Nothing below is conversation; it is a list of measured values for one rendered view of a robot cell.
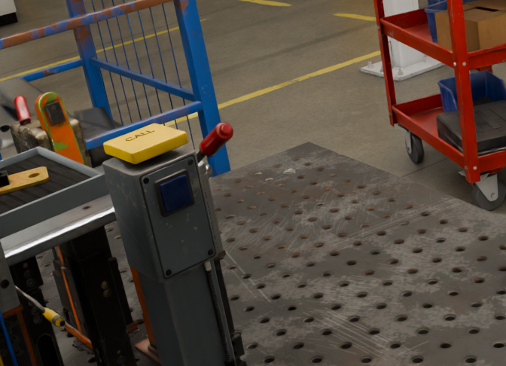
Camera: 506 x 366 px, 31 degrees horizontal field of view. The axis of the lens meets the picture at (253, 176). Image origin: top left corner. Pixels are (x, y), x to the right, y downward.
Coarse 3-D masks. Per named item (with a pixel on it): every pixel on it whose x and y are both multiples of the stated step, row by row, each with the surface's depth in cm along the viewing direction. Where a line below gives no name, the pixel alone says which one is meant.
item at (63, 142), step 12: (48, 96) 131; (36, 108) 132; (48, 108) 131; (60, 108) 131; (48, 120) 131; (60, 120) 131; (48, 132) 131; (60, 132) 132; (72, 132) 133; (60, 144) 132; (72, 144) 133; (72, 156) 133
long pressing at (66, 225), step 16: (208, 176) 122; (80, 208) 118; (96, 208) 117; (112, 208) 115; (48, 224) 114; (64, 224) 113; (80, 224) 112; (96, 224) 113; (0, 240) 112; (16, 240) 112; (32, 240) 110; (48, 240) 110; (64, 240) 111; (16, 256) 108; (32, 256) 109
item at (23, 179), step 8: (40, 168) 83; (0, 176) 80; (8, 176) 82; (16, 176) 82; (24, 176) 82; (32, 176) 82; (40, 176) 81; (48, 176) 81; (0, 184) 80; (8, 184) 80; (16, 184) 80; (24, 184) 80; (32, 184) 80; (0, 192) 79; (8, 192) 79
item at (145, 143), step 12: (132, 132) 89; (144, 132) 88; (156, 132) 88; (168, 132) 87; (180, 132) 86; (108, 144) 87; (120, 144) 86; (132, 144) 86; (144, 144) 85; (156, 144) 84; (168, 144) 85; (180, 144) 86; (120, 156) 85; (132, 156) 83; (144, 156) 84; (156, 156) 87
